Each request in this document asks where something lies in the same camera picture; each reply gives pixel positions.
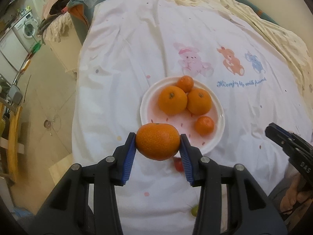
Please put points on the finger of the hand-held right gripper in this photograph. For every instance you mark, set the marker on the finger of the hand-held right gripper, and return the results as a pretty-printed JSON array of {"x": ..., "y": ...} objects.
[
  {"x": 285, "y": 129},
  {"x": 277, "y": 138}
]

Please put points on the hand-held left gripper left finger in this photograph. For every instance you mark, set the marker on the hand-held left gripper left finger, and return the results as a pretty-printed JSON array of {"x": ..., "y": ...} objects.
[{"x": 129, "y": 156}]

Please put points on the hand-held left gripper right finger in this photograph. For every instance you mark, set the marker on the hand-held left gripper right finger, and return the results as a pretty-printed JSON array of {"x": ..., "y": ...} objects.
[{"x": 185, "y": 159}]

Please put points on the small orange tangerine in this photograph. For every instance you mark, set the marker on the small orange tangerine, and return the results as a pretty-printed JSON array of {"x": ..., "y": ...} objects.
[
  {"x": 157, "y": 141},
  {"x": 205, "y": 125},
  {"x": 185, "y": 83}
]

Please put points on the pink seed-patterned plate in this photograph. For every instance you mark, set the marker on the pink seed-patterned plate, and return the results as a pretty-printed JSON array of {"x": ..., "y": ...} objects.
[{"x": 171, "y": 122}]

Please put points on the large orange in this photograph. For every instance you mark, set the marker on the large orange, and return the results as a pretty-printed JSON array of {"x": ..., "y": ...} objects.
[
  {"x": 172, "y": 100},
  {"x": 199, "y": 101}
]

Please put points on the person's right hand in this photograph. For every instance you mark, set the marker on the person's right hand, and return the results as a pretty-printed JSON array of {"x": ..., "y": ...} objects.
[{"x": 291, "y": 200}]

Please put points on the small red fruit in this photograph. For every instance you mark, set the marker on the small red fruit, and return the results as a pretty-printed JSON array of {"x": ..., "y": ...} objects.
[{"x": 178, "y": 165}]

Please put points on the small green fruit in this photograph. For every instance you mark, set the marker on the small green fruit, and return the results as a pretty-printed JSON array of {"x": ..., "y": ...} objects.
[{"x": 195, "y": 211}]

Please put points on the round floor drain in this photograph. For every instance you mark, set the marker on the round floor drain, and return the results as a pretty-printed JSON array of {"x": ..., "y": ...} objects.
[{"x": 47, "y": 123}]

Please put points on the white animal-print quilt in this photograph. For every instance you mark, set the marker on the white animal-print quilt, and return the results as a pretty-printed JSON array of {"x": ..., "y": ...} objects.
[{"x": 134, "y": 53}]

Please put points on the wooden chair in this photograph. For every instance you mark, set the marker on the wooden chair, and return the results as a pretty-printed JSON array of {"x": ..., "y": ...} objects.
[{"x": 12, "y": 139}]

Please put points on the teal pillow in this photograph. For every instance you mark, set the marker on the teal pillow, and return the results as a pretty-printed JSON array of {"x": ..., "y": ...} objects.
[{"x": 259, "y": 11}]

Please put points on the cream sofa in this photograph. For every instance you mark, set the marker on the cream sofa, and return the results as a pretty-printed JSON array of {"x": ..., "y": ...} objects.
[{"x": 63, "y": 46}]

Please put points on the metal folding chair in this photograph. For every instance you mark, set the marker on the metal folding chair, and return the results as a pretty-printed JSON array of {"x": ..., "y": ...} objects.
[{"x": 15, "y": 95}]

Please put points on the green dustpan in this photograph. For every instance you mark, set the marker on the green dustpan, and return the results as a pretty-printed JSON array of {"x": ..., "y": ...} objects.
[{"x": 36, "y": 47}]

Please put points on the grey and orange cushion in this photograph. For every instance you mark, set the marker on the grey and orange cushion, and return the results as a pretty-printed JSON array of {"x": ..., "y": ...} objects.
[{"x": 80, "y": 22}]

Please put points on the white kitchen cabinet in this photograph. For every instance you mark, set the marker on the white kitchen cabinet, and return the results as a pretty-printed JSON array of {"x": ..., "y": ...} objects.
[{"x": 12, "y": 50}]

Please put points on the white washing machine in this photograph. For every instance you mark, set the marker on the white washing machine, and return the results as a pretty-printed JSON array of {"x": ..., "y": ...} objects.
[{"x": 27, "y": 28}]

